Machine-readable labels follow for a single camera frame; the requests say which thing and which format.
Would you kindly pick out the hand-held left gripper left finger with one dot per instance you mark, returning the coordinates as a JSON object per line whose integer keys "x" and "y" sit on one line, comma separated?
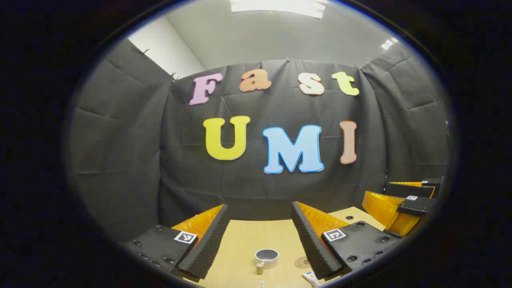
{"x": 210, "y": 244}

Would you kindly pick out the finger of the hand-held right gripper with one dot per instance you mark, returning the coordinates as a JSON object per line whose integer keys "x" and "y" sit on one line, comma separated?
{"x": 416, "y": 206}
{"x": 408, "y": 190}

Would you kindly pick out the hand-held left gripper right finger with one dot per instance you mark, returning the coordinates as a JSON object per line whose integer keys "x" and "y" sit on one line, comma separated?
{"x": 310, "y": 244}

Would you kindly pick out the round wooden coaster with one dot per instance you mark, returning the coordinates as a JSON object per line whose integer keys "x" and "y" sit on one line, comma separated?
{"x": 302, "y": 262}

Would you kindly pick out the white toothpaste tube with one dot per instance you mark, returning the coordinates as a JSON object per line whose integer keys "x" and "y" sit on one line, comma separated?
{"x": 312, "y": 278}

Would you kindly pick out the light wooden desktop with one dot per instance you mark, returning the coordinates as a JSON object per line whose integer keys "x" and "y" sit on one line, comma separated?
{"x": 244, "y": 240}

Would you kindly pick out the black backdrop cloth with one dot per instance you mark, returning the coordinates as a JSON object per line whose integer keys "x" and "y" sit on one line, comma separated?
{"x": 264, "y": 188}

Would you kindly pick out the small ceiling light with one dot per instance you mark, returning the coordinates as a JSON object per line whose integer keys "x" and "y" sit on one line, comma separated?
{"x": 388, "y": 43}

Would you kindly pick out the ceiling light panel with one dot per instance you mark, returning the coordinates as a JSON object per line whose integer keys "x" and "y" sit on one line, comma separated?
{"x": 280, "y": 7}

